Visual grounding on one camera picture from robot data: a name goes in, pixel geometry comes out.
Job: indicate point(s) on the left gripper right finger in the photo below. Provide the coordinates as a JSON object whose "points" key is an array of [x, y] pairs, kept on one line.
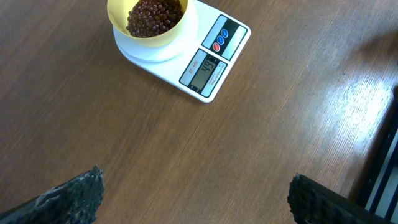
{"points": [[313, 203]]}

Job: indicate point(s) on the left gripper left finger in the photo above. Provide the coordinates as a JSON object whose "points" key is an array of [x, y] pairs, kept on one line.
{"points": [[75, 201]]}

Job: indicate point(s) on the white digital kitchen scale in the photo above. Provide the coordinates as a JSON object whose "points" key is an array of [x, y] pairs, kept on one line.
{"points": [[199, 60]]}

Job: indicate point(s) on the yellow plastic bowl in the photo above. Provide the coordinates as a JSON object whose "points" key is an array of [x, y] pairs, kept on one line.
{"points": [[118, 11]]}

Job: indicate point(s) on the red beans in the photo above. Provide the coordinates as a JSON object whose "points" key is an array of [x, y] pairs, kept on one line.
{"points": [[150, 18]]}

